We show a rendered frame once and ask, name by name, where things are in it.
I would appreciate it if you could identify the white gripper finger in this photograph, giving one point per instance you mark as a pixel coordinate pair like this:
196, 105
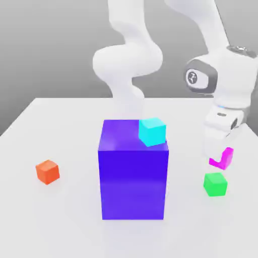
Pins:
211, 149

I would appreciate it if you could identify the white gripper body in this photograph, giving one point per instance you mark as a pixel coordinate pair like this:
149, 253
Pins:
217, 125

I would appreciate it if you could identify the small magenta cube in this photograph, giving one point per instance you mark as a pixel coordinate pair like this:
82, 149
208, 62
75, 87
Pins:
227, 159

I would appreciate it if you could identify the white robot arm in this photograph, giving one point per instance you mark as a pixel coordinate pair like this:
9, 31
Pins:
129, 60

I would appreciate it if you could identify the small green cube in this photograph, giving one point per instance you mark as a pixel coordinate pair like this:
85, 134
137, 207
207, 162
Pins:
215, 184

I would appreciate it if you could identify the small cyan cube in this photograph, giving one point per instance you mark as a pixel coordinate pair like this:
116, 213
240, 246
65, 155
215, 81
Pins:
152, 132

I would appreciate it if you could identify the small orange cube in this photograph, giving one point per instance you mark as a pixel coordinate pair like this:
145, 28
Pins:
47, 172

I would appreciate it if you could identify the large purple box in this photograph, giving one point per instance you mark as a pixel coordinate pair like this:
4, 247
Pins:
132, 181

